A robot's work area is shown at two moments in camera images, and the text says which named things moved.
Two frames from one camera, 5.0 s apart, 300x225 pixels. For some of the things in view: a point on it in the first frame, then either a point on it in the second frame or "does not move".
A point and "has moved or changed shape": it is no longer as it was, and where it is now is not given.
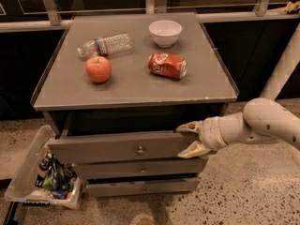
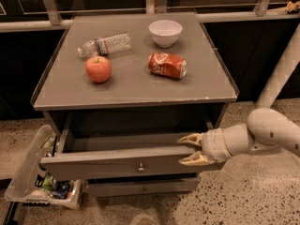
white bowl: [165, 33] does not move
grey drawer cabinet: [114, 90] does not move
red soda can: [168, 65] does not move
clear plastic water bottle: [105, 46] does not move
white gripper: [210, 132] -> [215, 144]
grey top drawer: [153, 146] has moved or changed shape
